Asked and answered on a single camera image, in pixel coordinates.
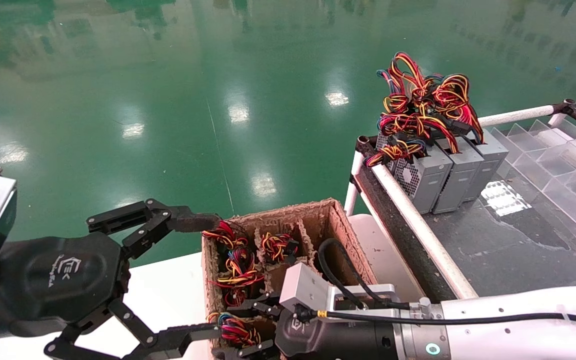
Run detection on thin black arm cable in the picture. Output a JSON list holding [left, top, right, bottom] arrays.
[[295, 305, 576, 332]]

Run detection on grey power supply colourful wires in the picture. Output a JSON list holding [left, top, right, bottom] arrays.
[[259, 231, 302, 266], [201, 219, 249, 251], [211, 247, 267, 307], [206, 310, 264, 349]]

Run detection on black pipe connector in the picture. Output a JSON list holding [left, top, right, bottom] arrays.
[[356, 134, 377, 159], [550, 98, 576, 121]]

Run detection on grey power supply fan grille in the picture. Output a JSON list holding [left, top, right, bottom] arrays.
[[394, 144, 454, 215]]

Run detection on grey power supply plain housing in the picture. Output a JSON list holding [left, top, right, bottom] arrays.
[[433, 137, 485, 215], [463, 128, 510, 202]]

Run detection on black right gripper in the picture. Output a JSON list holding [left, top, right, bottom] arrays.
[[212, 293, 402, 360]]

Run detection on brown cardboard divider box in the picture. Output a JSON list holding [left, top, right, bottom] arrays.
[[201, 198, 385, 360]]

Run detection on tangled colourful wire harnesses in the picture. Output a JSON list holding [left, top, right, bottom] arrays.
[[375, 51, 485, 154]]

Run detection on clear acrylic divider tray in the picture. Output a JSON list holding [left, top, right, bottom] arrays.
[[488, 118, 576, 252]]

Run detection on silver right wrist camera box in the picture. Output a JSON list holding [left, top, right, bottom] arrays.
[[278, 262, 402, 321]]

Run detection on grey power supply mesh side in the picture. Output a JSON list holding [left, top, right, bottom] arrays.
[[365, 131, 426, 174]]

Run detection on white pipe leg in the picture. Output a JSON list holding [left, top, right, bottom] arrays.
[[343, 150, 365, 217]]

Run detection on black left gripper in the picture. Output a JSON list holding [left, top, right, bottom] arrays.
[[0, 198, 222, 360]]

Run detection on black braided loop cable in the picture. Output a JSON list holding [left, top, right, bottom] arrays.
[[316, 237, 412, 310]]

